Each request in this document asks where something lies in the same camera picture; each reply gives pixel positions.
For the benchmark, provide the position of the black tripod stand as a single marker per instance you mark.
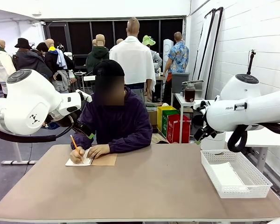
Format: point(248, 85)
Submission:
point(250, 63)

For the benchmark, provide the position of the mannequin in dark grey coat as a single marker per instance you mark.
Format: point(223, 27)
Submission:
point(29, 61)

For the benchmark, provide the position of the person with black hair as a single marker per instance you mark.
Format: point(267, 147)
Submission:
point(42, 47)

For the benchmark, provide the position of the white security camera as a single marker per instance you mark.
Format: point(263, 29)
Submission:
point(42, 23)

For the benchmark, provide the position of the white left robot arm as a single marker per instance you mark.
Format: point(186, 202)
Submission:
point(25, 105)

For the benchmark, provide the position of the person right forearm purple sleeve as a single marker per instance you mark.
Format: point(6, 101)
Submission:
point(78, 141)

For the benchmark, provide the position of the red paper bag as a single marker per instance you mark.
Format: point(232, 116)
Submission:
point(177, 130)

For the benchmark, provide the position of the spiral notebook brown cover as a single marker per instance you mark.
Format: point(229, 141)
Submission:
point(105, 161)

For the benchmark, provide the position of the bare beige mannequin head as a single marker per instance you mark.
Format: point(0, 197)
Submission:
point(119, 41)
point(94, 42)

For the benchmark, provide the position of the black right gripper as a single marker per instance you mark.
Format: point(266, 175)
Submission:
point(206, 132)

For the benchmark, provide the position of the mannequin with yellow collar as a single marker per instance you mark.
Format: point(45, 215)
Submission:
point(51, 60)

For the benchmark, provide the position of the white stand leg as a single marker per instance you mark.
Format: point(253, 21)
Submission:
point(18, 151)

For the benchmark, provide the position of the white desk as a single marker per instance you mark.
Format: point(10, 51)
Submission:
point(270, 140)

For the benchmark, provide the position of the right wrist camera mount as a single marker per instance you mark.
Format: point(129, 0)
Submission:
point(198, 105)

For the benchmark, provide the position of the black bucket hat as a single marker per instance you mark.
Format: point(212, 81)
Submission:
point(23, 43)

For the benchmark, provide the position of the white panel black frame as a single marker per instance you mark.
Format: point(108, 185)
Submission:
point(201, 46)
point(215, 46)

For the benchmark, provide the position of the glass jar brown liquid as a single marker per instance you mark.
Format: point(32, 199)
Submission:
point(190, 94)

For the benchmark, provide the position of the white perforated plastic basket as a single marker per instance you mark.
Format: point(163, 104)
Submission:
point(245, 193)

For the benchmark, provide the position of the person torso purple jacket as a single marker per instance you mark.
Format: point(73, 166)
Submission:
point(121, 119)

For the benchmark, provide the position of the mannequin in cream jacket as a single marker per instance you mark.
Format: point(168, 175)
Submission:
point(1, 63)

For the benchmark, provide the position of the blue bag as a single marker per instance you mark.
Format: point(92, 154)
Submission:
point(52, 126)

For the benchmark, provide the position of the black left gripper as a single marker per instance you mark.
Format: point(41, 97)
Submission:
point(82, 128)

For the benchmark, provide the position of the white paper sheet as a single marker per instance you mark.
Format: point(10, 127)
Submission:
point(226, 177)

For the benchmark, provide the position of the grey plastic bin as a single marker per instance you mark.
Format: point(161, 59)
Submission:
point(180, 82)

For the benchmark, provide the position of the mannequin with white cape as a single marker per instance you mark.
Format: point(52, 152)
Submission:
point(130, 60)

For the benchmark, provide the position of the white tower fan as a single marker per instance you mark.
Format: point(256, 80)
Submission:
point(168, 53)

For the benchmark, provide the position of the mannequin in dark green jacket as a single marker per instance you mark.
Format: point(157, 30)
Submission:
point(96, 56)

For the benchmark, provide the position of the small white side table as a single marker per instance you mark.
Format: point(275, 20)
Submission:
point(180, 100)

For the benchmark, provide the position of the cardboard box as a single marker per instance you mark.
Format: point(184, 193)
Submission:
point(153, 117)

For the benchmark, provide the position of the green paper bag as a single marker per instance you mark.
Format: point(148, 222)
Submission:
point(165, 123)

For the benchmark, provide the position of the orange pencil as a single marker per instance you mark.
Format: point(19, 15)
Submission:
point(74, 141)

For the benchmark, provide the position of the person left forearm purple sleeve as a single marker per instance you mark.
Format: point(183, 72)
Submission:
point(130, 144)

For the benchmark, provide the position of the mannequin in floral shirt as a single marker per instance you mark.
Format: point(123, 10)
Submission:
point(178, 58)

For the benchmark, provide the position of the person right hand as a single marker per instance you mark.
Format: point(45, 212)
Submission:
point(78, 156)

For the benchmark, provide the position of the mannequin with green hat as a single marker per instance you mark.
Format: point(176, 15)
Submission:
point(156, 59)

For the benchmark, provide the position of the black cap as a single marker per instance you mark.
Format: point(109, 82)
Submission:
point(108, 67)

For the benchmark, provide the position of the person left hand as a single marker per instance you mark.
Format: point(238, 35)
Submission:
point(99, 150)

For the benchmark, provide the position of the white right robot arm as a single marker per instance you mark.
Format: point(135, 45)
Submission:
point(235, 114)

